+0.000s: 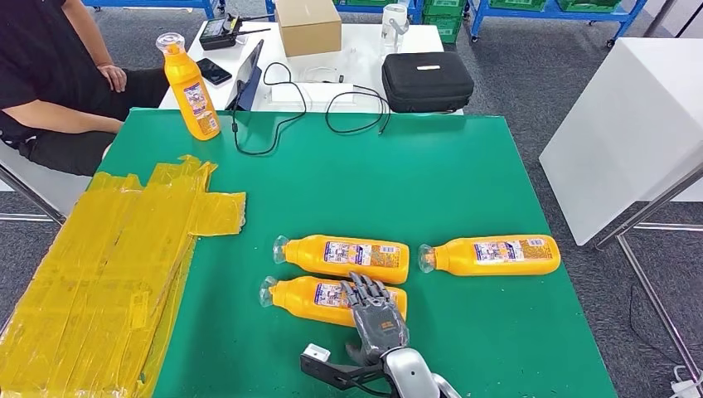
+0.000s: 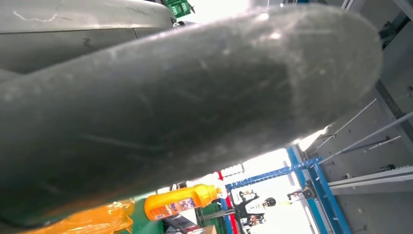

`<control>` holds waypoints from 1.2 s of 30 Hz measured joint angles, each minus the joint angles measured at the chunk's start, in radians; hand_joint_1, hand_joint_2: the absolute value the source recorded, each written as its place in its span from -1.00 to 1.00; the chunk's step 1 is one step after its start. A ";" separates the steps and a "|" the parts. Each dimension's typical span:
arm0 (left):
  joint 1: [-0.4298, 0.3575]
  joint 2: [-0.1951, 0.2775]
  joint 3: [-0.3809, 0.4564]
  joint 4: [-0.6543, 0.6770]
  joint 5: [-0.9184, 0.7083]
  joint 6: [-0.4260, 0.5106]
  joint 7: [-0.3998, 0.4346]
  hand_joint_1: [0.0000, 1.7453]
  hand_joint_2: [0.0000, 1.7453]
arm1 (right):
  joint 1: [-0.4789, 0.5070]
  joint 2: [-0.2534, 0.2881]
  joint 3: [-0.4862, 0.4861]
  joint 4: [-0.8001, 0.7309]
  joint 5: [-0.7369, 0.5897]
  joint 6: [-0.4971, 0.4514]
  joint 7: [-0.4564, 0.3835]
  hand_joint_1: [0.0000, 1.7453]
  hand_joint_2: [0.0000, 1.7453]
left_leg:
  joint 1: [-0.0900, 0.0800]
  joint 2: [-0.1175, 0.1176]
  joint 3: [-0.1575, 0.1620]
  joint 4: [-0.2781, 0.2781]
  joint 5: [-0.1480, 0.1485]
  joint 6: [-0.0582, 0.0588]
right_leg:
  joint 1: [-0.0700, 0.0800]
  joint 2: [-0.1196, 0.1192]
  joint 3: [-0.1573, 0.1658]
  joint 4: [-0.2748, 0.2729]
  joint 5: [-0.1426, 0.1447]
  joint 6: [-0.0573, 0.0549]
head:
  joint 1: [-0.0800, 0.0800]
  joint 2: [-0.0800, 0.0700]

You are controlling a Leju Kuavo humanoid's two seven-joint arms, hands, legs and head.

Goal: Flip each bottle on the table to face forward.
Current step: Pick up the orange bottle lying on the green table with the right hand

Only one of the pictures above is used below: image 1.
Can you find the person's left hand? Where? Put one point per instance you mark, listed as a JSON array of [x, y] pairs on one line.
[[114, 77]]

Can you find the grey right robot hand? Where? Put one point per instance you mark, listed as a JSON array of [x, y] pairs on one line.
[[379, 329]]

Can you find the orange detergent bottle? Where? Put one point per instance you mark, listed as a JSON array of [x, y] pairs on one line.
[[494, 263], [351, 263], [307, 307], [189, 93]]

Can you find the person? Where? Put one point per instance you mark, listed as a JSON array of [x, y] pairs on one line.
[[38, 71]]

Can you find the black phone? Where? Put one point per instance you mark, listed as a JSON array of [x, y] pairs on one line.
[[214, 71]]

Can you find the black radio controller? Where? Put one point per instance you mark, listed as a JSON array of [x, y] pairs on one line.
[[217, 33]]

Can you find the blue steel shelf rack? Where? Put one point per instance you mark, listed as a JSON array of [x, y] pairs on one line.
[[549, 14], [376, 9], [208, 5]]

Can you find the white seat block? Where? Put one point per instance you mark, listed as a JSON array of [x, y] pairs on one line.
[[49, 189]]

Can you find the dark tablet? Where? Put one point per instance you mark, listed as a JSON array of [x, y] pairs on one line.
[[247, 82]]

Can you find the yellow taped sheet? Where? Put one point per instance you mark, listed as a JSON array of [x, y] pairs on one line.
[[99, 263]]

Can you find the white flat box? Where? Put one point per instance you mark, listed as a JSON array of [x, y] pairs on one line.
[[310, 94]]

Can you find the cardboard box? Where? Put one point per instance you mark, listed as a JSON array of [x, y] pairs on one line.
[[307, 27]]

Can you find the white table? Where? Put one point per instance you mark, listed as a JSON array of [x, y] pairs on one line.
[[362, 46]]

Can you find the black zip case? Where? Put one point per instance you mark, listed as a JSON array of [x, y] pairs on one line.
[[427, 82]]

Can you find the clear white jug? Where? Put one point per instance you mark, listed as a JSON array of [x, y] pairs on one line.
[[394, 24]]

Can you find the green plastic crate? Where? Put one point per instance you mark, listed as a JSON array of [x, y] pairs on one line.
[[442, 28], [519, 3], [442, 6], [587, 4]]

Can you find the white cabinet block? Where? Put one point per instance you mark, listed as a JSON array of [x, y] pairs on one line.
[[620, 137]]

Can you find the white power strip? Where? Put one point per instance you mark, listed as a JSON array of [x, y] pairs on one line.
[[689, 389]]

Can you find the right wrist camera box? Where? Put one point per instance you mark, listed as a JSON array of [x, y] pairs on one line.
[[317, 353]]

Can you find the steel tube frame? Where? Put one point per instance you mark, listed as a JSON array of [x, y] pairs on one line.
[[33, 200], [648, 209]]

